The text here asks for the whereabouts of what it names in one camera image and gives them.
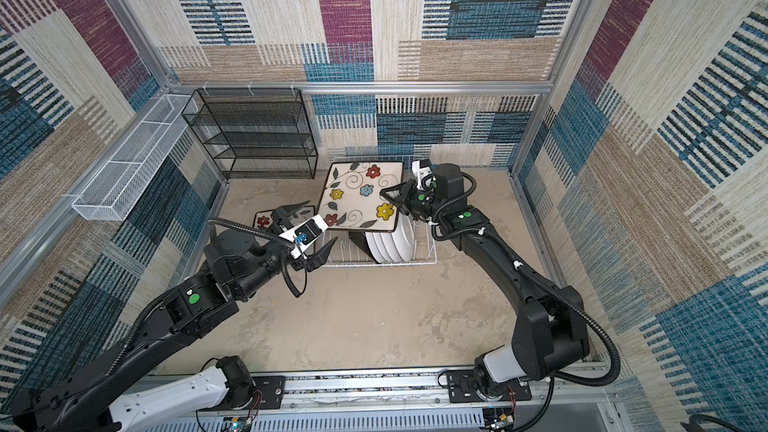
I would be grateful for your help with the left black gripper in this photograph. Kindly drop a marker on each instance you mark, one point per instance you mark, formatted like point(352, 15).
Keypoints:
point(319, 257)

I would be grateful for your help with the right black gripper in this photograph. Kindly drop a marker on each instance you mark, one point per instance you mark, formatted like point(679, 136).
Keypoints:
point(402, 201)

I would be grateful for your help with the square floral plate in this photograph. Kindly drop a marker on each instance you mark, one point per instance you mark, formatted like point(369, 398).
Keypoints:
point(360, 251)
point(350, 198)
point(262, 221)

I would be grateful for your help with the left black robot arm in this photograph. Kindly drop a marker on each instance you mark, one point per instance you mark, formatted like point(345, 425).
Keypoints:
point(238, 262)

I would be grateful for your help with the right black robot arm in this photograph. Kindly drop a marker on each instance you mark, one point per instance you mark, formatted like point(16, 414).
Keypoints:
point(552, 327)

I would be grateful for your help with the white round plate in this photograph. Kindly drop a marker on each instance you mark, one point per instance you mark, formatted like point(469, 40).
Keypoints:
point(390, 238)
point(404, 238)
point(373, 247)
point(382, 247)

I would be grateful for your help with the black mesh shelf unit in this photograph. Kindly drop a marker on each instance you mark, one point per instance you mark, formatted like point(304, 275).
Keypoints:
point(252, 133)

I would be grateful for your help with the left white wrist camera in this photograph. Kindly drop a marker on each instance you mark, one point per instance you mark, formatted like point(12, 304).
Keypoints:
point(308, 232)

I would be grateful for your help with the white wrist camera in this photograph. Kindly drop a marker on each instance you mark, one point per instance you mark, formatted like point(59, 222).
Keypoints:
point(308, 232)
point(421, 169)

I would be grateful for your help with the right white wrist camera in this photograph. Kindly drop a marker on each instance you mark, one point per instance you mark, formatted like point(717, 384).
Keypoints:
point(421, 169)

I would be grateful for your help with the white wire dish rack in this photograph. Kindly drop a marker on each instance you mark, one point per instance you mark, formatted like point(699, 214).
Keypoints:
point(425, 253)

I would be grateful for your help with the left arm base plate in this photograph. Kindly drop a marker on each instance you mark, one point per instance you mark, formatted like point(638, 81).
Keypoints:
point(259, 393)

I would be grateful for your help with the white wire wall basket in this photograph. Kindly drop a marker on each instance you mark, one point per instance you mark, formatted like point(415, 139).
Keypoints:
point(119, 184)

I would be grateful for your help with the aluminium front rail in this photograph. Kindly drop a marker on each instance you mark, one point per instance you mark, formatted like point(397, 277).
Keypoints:
point(403, 399)

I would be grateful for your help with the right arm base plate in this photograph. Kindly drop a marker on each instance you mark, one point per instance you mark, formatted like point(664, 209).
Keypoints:
point(463, 386)

